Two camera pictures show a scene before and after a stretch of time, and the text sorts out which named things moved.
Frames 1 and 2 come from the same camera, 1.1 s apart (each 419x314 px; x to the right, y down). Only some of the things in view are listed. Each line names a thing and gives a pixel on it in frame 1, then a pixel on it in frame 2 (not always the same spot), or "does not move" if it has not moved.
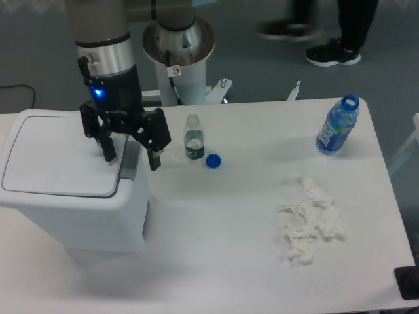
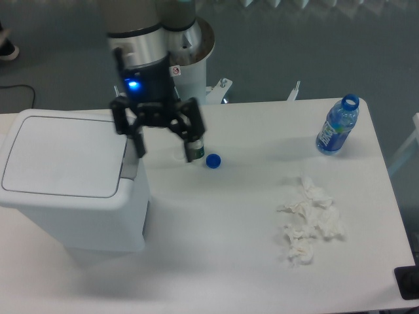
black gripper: [117, 95] → [152, 91]
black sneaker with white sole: [333, 53] → [8, 51]
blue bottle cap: [213, 161] does not move
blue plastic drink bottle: [342, 116] does not move
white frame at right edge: [409, 145] does not move
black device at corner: [408, 279] does not move
